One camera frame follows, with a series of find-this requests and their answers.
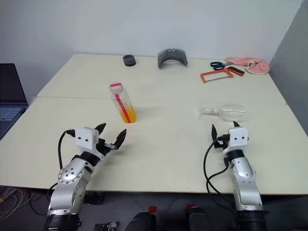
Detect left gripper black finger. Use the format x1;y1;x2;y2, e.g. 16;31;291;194
114;128;128;151
94;122;107;136

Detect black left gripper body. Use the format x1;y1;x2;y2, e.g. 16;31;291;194
92;136;116;160

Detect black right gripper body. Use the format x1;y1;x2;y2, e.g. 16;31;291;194
214;135;231;150

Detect bottle with orange liquid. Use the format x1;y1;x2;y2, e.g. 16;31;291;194
109;82;139;124

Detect white bottle cap red tape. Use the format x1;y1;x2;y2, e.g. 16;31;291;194
109;82;124;94

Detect clear plastic item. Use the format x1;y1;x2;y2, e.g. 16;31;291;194
197;102;250;122

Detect orange hacksaw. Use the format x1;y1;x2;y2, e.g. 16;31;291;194
200;66;245;84

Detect pink towel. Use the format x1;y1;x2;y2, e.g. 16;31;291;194
225;56;270;76

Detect black round cap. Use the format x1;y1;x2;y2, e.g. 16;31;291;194
122;54;137;67

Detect small black floor device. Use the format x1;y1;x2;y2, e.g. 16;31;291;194
93;221;119;231

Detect dark rounded shape red tab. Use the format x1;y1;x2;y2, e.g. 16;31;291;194
124;205;157;231
185;204;215;231

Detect grey partition panel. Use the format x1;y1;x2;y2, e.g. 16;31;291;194
269;0;308;127

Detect grey curved visor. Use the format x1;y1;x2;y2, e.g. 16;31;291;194
157;48;189;70

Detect dark laptop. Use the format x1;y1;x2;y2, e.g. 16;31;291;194
0;63;29;141

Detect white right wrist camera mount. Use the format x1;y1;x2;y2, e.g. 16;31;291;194
227;127;250;154

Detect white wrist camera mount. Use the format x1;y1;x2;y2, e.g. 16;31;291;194
75;127;99;153
227;127;250;154

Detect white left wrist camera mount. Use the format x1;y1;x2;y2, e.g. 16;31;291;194
75;127;99;153

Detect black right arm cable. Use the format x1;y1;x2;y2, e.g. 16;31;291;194
203;138;238;196

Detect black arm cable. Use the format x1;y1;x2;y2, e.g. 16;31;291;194
203;138;238;196
58;129;78;169

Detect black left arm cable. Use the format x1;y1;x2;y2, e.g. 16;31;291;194
58;129;78;169

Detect blue handled scissors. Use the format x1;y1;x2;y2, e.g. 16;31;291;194
209;61;235;71

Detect black floor cable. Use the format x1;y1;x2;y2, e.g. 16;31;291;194
29;190;53;215

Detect white floor cables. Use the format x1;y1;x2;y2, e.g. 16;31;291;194
0;187;32;218

